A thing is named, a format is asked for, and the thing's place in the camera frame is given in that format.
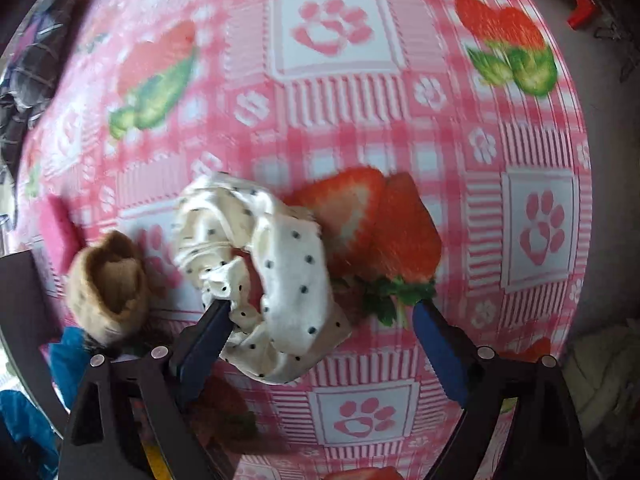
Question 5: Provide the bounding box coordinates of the pink strawberry print tablecloth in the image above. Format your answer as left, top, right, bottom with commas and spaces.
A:
17, 0, 593, 480

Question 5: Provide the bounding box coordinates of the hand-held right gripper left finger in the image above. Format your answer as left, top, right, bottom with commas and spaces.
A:
60, 301, 237, 480

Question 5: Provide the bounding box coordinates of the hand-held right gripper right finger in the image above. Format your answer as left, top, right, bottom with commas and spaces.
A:
411, 299, 588, 480

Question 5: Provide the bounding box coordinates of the white polka dot scrunchie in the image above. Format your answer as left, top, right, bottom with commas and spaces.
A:
172, 172, 353, 386

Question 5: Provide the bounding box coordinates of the grey plaid shirt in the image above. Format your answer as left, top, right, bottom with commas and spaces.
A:
0, 0, 76, 181

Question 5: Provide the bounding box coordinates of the pink sponge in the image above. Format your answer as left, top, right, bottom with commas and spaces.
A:
39, 195, 83, 273

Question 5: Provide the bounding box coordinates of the tan sock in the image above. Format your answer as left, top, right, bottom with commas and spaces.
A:
67, 230, 151, 346

